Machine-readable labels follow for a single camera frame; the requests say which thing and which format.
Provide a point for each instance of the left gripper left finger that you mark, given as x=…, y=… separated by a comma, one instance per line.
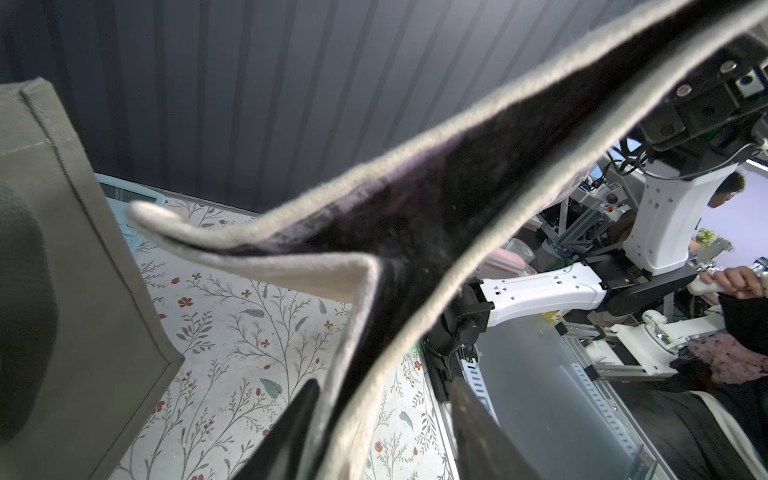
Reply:
x=279, y=454

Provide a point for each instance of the operator hand in background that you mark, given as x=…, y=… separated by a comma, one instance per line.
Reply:
x=739, y=282

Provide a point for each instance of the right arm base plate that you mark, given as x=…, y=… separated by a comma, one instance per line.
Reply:
x=442, y=370

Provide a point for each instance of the floral table mat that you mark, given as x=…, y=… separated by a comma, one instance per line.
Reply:
x=248, y=348

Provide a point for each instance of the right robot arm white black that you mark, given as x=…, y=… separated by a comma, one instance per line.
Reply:
x=715, y=119

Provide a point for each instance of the cream canvas bag painting print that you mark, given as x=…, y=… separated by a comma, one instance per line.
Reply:
x=398, y=237

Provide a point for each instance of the olive green tote bag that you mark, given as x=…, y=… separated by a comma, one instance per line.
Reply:
x=84, y=358

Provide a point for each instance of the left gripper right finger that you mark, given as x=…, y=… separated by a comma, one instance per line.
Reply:
x=483, y=450

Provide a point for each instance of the light blue calculator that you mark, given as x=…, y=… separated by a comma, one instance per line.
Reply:
x=119, y=194

